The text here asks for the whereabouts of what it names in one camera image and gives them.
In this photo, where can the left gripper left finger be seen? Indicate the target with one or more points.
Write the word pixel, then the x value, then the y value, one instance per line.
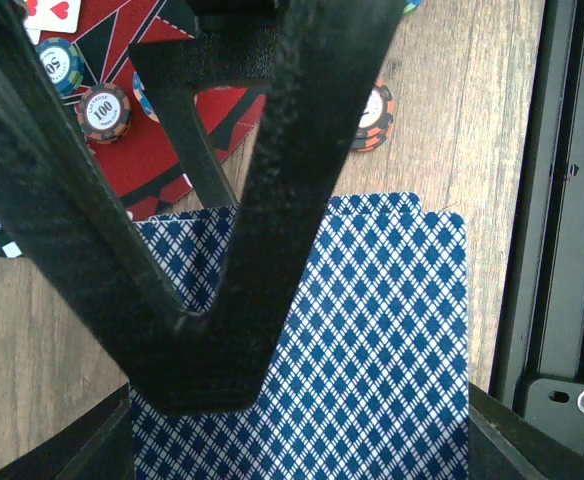
pixel 98 445

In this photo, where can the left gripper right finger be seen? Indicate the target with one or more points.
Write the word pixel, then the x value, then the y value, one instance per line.
pixel 502 445

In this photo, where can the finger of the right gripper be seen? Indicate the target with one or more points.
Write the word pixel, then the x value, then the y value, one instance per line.
pixel 57 206

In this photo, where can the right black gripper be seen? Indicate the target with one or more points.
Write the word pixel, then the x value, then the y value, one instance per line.
pixel 327 59

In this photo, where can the red poker chip stack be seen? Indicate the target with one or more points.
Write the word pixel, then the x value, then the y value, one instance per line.
pixel 377 120

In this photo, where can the teal poker chip stack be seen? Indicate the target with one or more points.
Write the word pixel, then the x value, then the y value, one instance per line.
pixel 411 6

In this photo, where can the blue chip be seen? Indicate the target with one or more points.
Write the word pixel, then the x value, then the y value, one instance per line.
pixel 140 95

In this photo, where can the blue card deck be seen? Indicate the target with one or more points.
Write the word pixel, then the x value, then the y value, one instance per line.
pixel 370 376

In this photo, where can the dealt card seat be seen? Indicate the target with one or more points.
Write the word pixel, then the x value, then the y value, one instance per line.
pixel 402 202

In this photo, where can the face up hearts card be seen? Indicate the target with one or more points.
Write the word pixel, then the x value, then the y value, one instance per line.
pixel 60 16

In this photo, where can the round red black poker mat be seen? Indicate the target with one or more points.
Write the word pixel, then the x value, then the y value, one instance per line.
pixel 142 168

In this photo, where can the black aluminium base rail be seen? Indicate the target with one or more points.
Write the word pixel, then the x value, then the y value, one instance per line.
pixel 538 367

